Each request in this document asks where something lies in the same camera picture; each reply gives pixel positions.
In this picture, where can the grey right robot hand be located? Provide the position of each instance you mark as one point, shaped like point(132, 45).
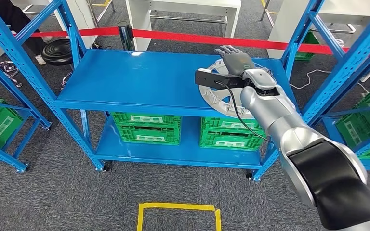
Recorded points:
point(236, 62)

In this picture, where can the silver plastic hubcap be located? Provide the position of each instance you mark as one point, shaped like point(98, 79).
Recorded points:
point(213, 98)

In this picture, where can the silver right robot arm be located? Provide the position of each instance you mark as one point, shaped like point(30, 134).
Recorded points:
point(277, 118)

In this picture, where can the red barrier belt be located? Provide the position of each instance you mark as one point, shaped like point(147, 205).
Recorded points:
point(204, 39)

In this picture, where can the white table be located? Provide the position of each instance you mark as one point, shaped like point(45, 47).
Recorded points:
point(284, 28)
point(140, 19)

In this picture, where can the white cabinet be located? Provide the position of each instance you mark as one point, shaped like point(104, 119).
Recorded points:
point(83, 19)

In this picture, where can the black round stool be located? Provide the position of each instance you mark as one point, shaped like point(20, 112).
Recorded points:
point(8, 68)
point(57, 51)

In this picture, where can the person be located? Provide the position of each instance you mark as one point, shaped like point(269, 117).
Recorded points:
point(6, 19)

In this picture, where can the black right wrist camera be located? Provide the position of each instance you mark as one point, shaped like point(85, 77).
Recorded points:
point(207, 79)

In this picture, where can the black stanchion post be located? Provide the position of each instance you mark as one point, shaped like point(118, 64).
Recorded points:
point(126, 36)

